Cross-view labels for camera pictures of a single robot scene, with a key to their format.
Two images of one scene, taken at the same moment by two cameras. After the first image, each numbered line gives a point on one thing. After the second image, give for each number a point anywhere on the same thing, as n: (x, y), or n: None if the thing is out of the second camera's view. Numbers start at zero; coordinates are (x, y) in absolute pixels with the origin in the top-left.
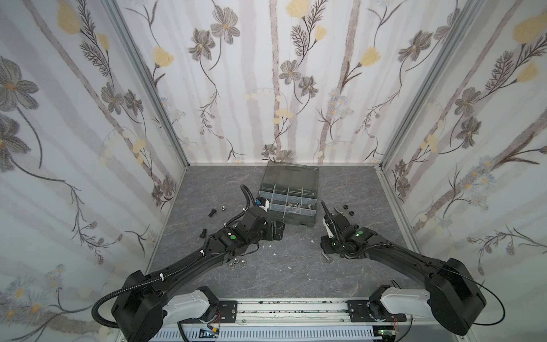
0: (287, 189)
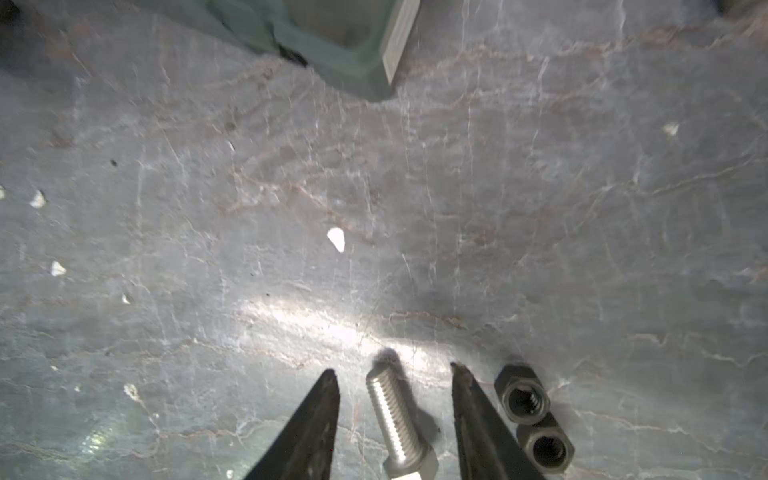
0: (356, 45)
